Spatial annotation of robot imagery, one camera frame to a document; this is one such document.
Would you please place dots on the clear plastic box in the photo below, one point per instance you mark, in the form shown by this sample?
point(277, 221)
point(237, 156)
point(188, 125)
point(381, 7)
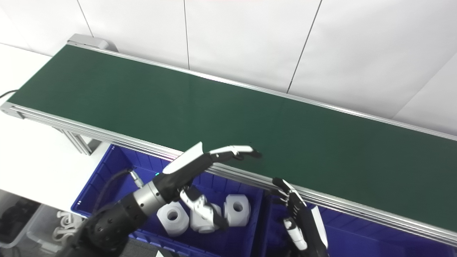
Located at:
point(39, 230)

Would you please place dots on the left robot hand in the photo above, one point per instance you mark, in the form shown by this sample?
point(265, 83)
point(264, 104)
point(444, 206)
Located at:
point(182, 167)

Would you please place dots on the green conveyor belt aluminium frame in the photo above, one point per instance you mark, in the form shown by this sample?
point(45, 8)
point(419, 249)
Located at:
point(250, 125)

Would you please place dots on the dark clutter under table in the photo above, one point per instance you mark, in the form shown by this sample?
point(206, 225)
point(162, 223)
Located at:
point(14, 217)

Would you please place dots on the white plastic block with hole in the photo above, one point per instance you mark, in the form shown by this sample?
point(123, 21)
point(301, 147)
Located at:
point(200, 225)
point(178, 226)
point(243, 214)

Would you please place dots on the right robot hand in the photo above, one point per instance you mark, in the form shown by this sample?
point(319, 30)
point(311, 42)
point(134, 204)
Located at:
point(307, 228)

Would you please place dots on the blue plastic bin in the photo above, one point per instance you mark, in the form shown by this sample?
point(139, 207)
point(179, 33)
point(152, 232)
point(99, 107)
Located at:
point(114, 167)
point(357, 235)

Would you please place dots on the aluminium conveyor leg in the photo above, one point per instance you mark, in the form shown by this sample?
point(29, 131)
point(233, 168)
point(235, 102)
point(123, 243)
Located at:
point(80, 142)

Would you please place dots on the grey conveyor motor housing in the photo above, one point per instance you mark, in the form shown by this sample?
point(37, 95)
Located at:
point(89, 41)

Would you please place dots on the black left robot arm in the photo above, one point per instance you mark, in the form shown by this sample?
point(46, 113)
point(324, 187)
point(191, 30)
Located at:
point(107, 225)

